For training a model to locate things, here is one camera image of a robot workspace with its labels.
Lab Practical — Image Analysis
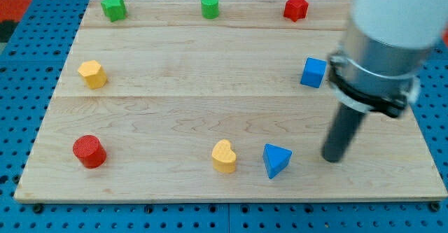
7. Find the red star block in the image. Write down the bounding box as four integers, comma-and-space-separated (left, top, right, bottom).
283, 0, 309, 22

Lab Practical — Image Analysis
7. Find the blue triangle block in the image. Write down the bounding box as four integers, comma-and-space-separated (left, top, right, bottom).
262, 143, 293, 179

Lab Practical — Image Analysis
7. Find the red cylinder block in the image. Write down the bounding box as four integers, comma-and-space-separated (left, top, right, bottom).
72, 135, 107, 169

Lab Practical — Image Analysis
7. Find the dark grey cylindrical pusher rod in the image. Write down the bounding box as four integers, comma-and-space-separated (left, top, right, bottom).
321, 104, 365, 162

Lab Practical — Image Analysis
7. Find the yellow heart block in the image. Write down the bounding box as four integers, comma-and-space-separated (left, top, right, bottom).
211, 139, 237, 174

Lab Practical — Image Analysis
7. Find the light wooden board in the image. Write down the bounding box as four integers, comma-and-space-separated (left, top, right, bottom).
15, 0, 447, 204

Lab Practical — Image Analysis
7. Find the green cylinder block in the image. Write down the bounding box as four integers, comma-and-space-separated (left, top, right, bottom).
200, 0, 220, 19

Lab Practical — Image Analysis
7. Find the yellow hexagon block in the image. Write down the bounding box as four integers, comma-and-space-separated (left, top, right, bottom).
78, 60, 107, 90

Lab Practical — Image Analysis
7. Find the green star block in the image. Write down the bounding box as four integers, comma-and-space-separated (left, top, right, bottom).
101, 0, 127, 22

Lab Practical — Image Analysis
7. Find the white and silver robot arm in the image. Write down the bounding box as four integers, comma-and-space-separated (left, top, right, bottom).
328, 0, 447, 118

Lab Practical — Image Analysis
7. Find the blue cube block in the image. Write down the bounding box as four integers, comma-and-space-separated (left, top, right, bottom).
300, 57, 327, 88

